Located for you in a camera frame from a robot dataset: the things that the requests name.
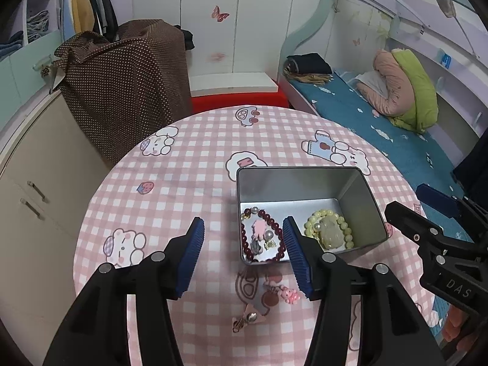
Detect grey metal tin box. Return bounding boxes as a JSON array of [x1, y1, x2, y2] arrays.
[[236, 166, 388, 266]]

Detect pale yellow bead bracelet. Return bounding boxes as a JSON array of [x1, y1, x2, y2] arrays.
[[303, 208, 355, 252]]

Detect small pearl earring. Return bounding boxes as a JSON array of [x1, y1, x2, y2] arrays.
[[263, 230, 275, 241]]

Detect pink charm jewelry cluster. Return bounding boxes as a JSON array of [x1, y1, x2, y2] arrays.
[[251, 220, 267, 241]]

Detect dark red bead bracelet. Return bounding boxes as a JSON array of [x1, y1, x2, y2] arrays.
[[240, 206, 287, 264]]

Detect pale jade pendant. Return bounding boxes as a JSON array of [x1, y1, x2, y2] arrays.
[[318, 216, 344, 249]]

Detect right hand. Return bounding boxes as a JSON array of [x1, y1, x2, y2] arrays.
[[442, 305, 478, 352]]

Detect teal bed sheet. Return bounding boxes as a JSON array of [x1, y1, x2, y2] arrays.
[[293, 68, 482, 336]]

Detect green and pink quilt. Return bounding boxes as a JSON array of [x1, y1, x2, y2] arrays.
[[356, 49, 438, 134]]

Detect pink checkered tablecloth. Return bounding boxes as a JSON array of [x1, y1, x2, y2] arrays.
[[74, 106, 437, 365]]

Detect white pillow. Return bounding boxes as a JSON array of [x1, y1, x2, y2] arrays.
[[355, 70, 389, 98]]

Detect beige cabinet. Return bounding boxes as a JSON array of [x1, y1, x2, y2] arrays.
[[1, 92, 110, 365]]

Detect folded dark clothes stack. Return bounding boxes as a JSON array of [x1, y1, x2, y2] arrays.
[[283, 53, 333, 85]]

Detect red stool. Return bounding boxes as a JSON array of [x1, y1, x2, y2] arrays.
[[191, 88, 289, 114]]

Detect brown polka dot cloth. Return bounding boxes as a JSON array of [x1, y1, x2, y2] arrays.
[[54, 19, 193, 163]]

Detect white board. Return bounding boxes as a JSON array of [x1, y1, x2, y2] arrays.
[[189, 73, 279, 97]]

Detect mint drawer unit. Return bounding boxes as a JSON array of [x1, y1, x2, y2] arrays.
[[0, 30, 61, 129]]

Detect hanging clothes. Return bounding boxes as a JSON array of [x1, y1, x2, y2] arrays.
[[56, 0, 118, 41]]

